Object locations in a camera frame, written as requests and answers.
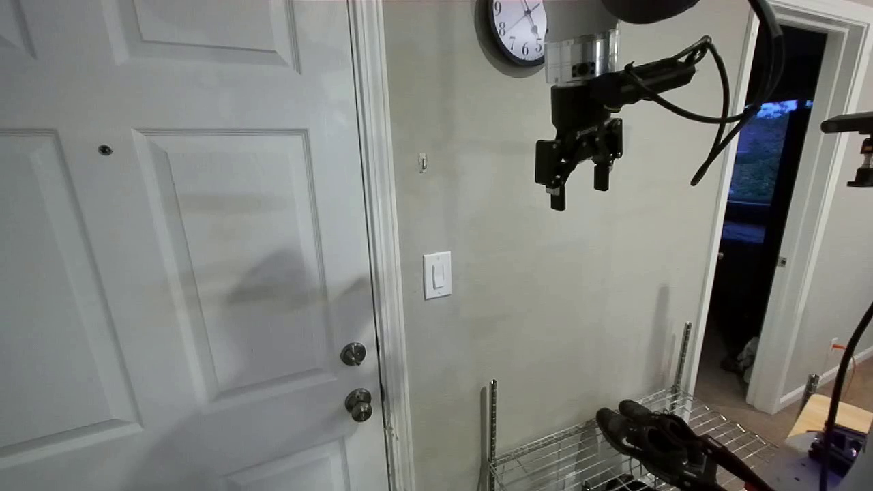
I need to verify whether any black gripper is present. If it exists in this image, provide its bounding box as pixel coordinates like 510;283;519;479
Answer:
536;73;624;213

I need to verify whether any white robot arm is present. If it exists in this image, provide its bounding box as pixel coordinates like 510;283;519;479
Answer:
536;0;697;210

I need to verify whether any black clamp tool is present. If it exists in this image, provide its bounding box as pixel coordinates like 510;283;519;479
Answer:
596;399;774;491

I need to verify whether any silver deadbolt lock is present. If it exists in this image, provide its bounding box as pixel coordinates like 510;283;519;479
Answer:
342;344;365;369

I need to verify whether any silver door knob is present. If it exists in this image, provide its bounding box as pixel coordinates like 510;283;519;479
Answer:
343;386;375;423

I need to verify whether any white panel entry door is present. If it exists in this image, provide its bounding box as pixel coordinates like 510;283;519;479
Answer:
0;0;388;491

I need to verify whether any white wall light switch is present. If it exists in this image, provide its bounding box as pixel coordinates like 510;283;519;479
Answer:
422;250;454;299

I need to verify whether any round black wall clock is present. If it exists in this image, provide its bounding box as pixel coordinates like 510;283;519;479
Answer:
478;0;548;67

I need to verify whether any metal wire shelf rack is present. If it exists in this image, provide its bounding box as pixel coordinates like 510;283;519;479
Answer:
480;329;770;491

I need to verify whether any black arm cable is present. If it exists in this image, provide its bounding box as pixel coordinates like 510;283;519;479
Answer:
624;0;785;189

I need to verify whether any black camera on stand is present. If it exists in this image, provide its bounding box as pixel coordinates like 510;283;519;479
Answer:
819;108;873;190

